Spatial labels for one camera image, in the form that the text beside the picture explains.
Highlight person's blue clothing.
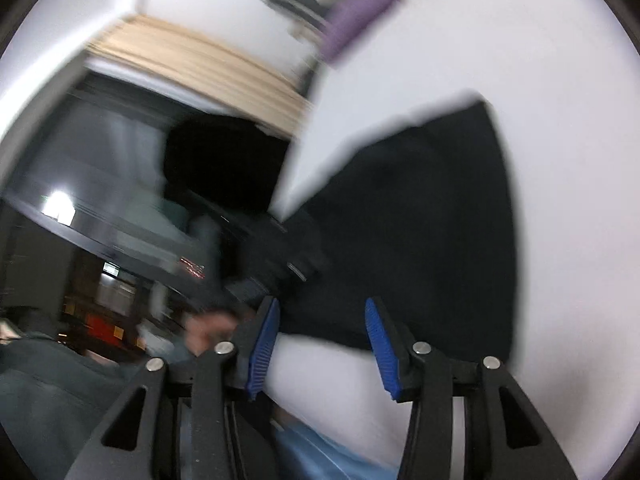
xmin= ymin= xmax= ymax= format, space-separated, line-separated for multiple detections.
xmin=272 ymin=417 xmax=401 ymax=480

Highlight beige curtain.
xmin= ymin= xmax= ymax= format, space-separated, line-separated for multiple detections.
xmin=86 ymin=14 xmax=313 ymax=137

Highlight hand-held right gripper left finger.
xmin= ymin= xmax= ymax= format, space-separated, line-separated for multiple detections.
xmin=65 ymin=296 xmax=281 ymax=480

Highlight black denim pants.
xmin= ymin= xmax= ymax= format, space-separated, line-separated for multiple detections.
xmin=267 ymin=101 xmax=518 ymax=363

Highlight person's left hand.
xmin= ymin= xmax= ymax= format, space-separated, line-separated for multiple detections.
xmin=186 ymin=309 xmax=242 ymax=357

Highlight glass window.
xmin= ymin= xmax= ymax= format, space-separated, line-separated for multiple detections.
xmin=0 ymin=67 xmax=281 ymax=361

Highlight bed with white sheet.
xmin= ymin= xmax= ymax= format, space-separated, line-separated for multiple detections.
xmin=260 ymin=0 xmax=637 ymax=478

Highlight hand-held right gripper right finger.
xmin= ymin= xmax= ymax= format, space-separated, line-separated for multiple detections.
xmin=365 ymin=297 xmax=576 ymax=480

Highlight purple cushion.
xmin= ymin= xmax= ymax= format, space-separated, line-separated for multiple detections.
xmin=319 ymin=0 xmax=402 ymax=65

